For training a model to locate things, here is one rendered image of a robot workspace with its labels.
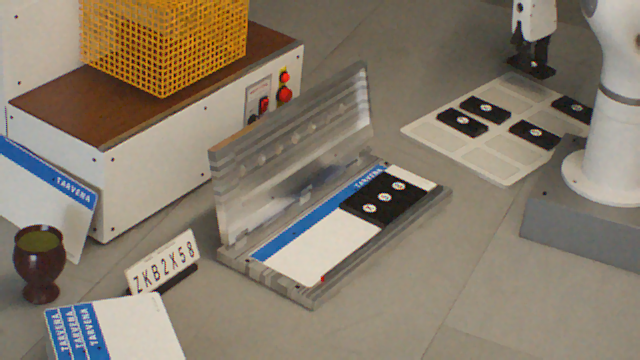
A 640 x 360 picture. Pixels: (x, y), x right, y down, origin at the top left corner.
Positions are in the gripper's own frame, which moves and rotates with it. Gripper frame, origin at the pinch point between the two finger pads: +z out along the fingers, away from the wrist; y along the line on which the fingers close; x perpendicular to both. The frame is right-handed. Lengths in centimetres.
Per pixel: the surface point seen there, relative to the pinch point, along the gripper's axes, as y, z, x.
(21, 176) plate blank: -111, -5, 25
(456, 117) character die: -23.8, 6.4, 1.5
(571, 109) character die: -0.9, 8.9, -10.8
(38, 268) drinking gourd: -123, 0, 2
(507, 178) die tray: -32.1, 11.7, -18.1
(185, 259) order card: -99, 7, -3
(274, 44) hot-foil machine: -57, -15, 18
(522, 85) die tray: 0.6, 7.1, 3.2
